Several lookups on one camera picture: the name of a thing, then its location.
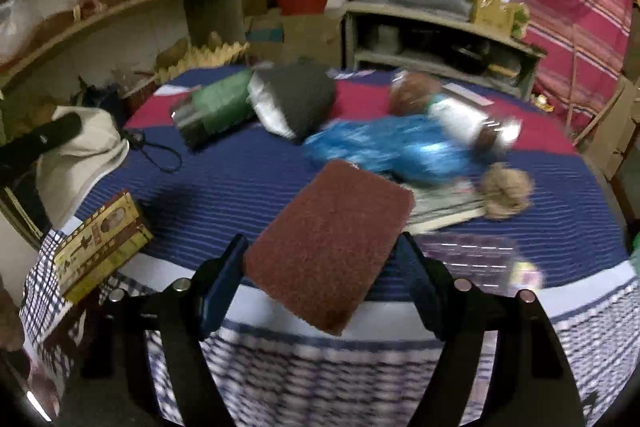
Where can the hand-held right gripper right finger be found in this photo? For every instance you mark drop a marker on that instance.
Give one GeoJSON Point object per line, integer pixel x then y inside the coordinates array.
{"type": "Point", "coordinates": [426, 289]}

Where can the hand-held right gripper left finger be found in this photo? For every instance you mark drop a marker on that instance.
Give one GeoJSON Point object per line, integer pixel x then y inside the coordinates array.
{"type": "Point", "coordinates": [220, 292]}

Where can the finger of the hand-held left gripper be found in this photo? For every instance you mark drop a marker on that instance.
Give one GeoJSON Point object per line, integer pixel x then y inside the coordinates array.
{"type": "Point", "coordinates": [52, 134]}

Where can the beige cloth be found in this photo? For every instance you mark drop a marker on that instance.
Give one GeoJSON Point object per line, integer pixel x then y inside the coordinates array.
{"type": "Point", "coordinates": [82, 162]}

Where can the brown scouring pad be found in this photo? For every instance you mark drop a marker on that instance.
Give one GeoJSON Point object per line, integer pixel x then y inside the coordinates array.
{"type": "Point", "coordinates": [330, 247]}

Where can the clear blister pack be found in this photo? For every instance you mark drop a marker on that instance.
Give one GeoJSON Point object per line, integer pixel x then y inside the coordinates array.
{"type": "Point", "coordinates": [475, 252]}

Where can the flat booklet under bag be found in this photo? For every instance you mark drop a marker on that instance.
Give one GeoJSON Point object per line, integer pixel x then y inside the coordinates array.
{"type": "Point", "coordinates": [445, 207]}

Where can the yellow printed carton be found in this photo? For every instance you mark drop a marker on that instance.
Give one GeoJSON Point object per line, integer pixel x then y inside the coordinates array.
{"type": "Point", "coordinates": [100, 247]}

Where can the beige twine ball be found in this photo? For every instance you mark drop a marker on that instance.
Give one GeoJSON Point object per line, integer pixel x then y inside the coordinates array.
{"type": "Point", "coordinates": [505, 192]}

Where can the blue plastic bag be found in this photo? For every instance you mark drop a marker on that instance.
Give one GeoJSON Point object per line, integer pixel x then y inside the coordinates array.
{"type": "Point", "coordinates": [395, 152]}

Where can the wooden shelf unit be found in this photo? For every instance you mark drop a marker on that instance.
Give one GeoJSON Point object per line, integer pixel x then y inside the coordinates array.
{"type": "Point", "coordinates": [115, 7]}

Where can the green can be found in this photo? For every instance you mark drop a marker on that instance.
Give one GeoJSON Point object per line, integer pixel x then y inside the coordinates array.
{"type": "Point", "coordinates": [212, 109]}

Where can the cardboard egg tray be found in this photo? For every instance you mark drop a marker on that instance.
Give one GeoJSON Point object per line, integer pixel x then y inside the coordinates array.
{"type": "Point", "coordinates": [205, 57]}

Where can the clear jar with brown contents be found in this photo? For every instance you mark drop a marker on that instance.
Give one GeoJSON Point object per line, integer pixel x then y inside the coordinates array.
{"type": "Point", "coordinates": [450, 112]}

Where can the dark grey foil pouch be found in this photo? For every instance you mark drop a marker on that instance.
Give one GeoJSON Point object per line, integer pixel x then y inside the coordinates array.
{"type": "Point", "coordinates": [295, 102]}

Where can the low wooden cabinet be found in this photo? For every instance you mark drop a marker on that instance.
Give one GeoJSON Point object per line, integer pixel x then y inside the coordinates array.
{"type": "Point", "coordinates": [440, 44]}

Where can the yellow slotted holder box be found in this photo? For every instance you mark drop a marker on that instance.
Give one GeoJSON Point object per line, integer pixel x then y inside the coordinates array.
{"type": "Point", "coordinates": [495, 12]}

